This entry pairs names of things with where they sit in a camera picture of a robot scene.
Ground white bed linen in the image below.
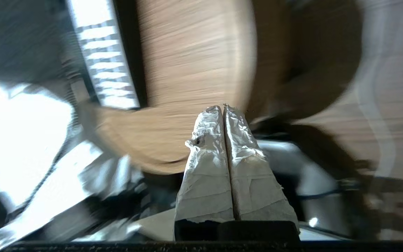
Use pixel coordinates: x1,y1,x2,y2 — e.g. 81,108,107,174
0,80,142,242

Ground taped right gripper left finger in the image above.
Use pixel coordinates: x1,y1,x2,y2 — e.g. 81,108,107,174
174,106,236,242

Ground dark grey fabric headboard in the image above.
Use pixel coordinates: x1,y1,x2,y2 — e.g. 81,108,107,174
0,0,79,88

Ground black and white phone base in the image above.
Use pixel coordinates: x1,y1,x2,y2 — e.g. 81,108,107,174
60,0,149,110

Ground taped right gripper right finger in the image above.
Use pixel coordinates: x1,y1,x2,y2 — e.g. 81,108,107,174
220,104,300,242

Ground round wooden side table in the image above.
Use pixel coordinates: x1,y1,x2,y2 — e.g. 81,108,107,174
79,0,363,175

